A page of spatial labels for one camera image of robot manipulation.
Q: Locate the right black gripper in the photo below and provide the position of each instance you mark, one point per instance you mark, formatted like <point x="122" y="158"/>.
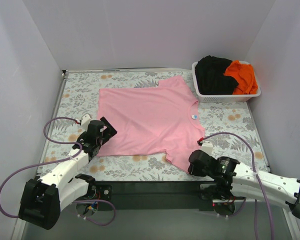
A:
<point x="193" y="165"/>

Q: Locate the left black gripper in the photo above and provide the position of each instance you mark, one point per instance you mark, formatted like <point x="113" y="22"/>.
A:
<point x="107" y="129"/>

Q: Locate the pink t-shirt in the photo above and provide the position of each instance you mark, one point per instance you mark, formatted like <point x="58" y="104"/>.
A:
<point x="151" y="120"/>

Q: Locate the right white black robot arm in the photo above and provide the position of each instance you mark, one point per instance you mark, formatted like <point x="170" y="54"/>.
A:
<point x="232" y="178"/>

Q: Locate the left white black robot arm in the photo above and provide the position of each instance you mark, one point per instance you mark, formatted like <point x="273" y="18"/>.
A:
<point x="43" y="199"/>

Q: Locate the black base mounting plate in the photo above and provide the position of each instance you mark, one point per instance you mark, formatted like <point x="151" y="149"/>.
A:
<point x="159" y="195"/>

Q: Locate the white plastic laundry basket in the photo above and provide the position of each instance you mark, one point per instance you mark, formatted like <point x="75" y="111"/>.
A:
<point x="222" y="98"/>

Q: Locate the black t-shirt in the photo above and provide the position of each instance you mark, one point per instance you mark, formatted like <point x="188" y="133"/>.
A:
<point x="211" y="78"/>

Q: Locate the orange t-shirt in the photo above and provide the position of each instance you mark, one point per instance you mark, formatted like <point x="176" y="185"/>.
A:
<point x="245" y="76"/>

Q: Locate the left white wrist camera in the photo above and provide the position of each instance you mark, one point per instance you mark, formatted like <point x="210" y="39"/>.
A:
<point x="84" y="121"/>

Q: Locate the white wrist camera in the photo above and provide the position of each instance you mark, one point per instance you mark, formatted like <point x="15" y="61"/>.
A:
<point x="205" y="146"/>
<point x="84" y="121"/>

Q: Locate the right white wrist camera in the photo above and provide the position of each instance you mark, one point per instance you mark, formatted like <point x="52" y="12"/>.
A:
<point x="205" y="146"/>

